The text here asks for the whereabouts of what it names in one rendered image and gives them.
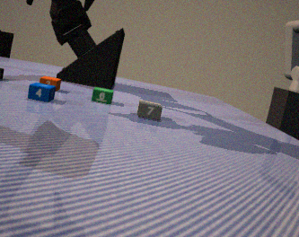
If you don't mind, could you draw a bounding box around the orange block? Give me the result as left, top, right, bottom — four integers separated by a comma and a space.
40, 76, 61, 91

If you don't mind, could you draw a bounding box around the blue block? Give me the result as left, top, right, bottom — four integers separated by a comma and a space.
28, 83, 56, 102

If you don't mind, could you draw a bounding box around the green block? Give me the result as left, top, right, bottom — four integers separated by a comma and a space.
91, 87, 113, 104

